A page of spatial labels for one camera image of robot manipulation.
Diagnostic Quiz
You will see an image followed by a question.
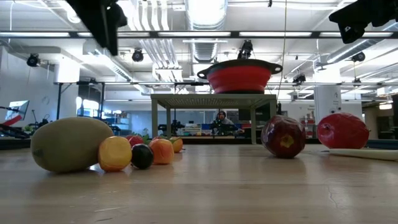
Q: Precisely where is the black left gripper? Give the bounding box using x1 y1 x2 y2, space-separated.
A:
67 0 128 56

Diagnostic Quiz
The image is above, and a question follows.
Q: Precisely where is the red colander grey rim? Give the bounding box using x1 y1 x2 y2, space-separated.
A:
197 58 284 95

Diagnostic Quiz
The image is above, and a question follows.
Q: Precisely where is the black ceiling spotlight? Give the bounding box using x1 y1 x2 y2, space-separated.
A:
351 51 366 63
26 53 40 68
131 48 145 63
292 73 307 85

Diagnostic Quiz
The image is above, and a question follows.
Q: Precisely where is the white room pillar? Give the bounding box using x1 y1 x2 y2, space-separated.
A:
313 85 343 116

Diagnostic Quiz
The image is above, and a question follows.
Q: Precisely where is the background computer monitor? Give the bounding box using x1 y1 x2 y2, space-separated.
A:
4 100 30 122

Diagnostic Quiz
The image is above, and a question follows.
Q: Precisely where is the green perforated metal shelf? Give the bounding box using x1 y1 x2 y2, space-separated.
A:
150 93 277 146

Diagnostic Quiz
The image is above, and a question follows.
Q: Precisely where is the dark red apple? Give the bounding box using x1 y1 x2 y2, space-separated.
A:
261 114 307 159

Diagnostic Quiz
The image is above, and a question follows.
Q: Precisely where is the dark purple plum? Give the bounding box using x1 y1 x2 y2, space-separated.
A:
131 143 155 170

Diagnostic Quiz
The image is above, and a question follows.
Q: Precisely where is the person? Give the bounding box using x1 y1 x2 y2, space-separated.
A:
213 110 245 136

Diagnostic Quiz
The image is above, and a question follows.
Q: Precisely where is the silver ceiling duct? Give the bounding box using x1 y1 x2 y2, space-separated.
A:
185 0 229 63

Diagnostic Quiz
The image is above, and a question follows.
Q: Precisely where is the black overhead camera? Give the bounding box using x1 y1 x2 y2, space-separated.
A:
237 39 254 60

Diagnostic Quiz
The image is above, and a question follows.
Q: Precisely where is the knife with cream handle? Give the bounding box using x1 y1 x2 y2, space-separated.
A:
320 147 398 162

